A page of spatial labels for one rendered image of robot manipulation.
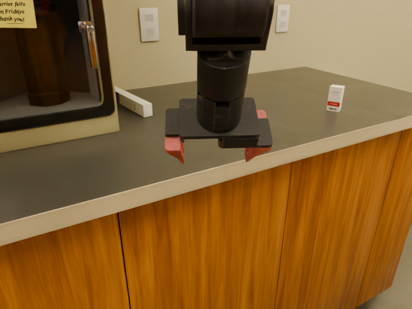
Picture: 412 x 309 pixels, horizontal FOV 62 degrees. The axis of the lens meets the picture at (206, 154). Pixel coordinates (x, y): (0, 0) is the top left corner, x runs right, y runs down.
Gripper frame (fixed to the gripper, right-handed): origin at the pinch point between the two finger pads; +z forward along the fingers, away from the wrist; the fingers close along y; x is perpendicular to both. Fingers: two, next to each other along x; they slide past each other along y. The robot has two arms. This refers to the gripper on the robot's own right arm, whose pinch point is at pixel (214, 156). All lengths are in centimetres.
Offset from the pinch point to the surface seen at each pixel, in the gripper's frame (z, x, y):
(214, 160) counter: 19.2, -12.2, -1.5
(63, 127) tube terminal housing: 22.3, -24.8, 33.9
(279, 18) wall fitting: 47, -105, -38
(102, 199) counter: 12.8, 0.0, 19.5
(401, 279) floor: 127, -12, -98
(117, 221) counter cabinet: 21.2, 0.4, 18.4
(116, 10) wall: 27, -81, 28
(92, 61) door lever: 7.3, -30.8, 24.2
